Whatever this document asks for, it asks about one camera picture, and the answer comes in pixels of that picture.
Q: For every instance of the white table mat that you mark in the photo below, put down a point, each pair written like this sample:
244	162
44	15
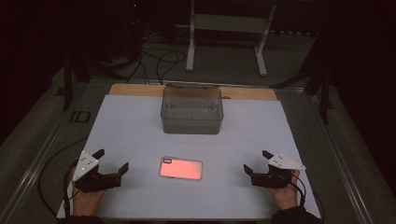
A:
186	199

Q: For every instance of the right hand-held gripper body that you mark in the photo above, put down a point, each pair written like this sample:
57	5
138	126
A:
274	179

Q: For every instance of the black tripod stand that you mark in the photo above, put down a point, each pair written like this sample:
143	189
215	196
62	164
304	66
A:
67	90
324	93

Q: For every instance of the black square floor bracket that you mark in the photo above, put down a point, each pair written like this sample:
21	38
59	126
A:
74	116

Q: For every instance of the grey metal stand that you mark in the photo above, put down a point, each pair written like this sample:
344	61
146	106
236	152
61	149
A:
229	23

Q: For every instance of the person's left hand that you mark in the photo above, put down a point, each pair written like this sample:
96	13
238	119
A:
88	202

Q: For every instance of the person's right hand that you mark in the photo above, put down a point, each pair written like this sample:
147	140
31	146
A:
285	199

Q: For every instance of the metal frame rail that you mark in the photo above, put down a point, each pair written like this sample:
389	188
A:
37	168
345	174

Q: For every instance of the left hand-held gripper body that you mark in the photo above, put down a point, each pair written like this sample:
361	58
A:
93	180

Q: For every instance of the transparent plastic box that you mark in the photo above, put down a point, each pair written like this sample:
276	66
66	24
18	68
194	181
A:
192	121

